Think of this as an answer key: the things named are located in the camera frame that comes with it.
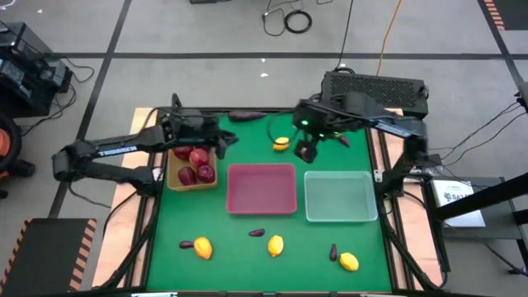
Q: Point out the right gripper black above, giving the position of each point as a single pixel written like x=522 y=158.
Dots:
x=318 y=138

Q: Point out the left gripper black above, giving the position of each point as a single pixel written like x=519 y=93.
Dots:
x=206 y=132

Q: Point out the red and yellow apple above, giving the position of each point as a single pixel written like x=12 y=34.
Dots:
x=199 y=156

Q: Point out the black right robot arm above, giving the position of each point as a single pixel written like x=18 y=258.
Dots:
x=396 y=125

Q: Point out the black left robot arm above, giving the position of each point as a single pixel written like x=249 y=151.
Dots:
x=117 y=150

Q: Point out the yellow lemon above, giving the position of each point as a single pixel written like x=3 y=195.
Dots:
x=275 y=246
x=349 y=261
x=281 y=144

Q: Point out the dark red apple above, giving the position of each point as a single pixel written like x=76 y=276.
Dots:
x=187 y=175
x=206 y=173
x=182 y=152

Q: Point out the large long purple eggplant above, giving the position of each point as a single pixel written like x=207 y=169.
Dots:
x=247 y=116

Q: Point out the small purple eggplant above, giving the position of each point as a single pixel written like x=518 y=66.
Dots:
x=344 y=141
x=256 y=232
x=186 y=244
x=333 y=252

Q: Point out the clear translucent plastic bin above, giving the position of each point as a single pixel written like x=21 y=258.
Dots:
x=340 y=196

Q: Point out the pink translucent plastic bin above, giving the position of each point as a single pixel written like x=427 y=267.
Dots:
x=262 y=189

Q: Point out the orange translucent plastic bin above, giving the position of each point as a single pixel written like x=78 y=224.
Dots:
x=172 y=171

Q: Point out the black perforated computer box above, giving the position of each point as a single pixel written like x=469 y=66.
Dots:
x=371 y=88

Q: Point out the plywood base board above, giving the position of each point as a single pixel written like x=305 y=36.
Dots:
x=412 y=214
x=119 y=214

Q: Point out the white printed box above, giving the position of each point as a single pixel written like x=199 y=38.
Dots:
x=462 y=206

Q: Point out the black metal beam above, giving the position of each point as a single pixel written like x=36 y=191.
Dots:
x=482 y=198

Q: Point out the black equipment case stack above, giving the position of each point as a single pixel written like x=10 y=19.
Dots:
x=24 y=82

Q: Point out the black orange striped floor mat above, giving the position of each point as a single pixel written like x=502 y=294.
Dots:
x=41 y=260
x=513 y=12

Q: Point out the orange and black machine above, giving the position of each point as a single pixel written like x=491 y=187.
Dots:
x=4 y=144

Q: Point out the left wrist camera grey housing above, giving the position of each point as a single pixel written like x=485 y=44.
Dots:
x=194 y=115

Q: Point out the silver metal bracket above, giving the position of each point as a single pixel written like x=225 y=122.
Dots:
x=378 y=175

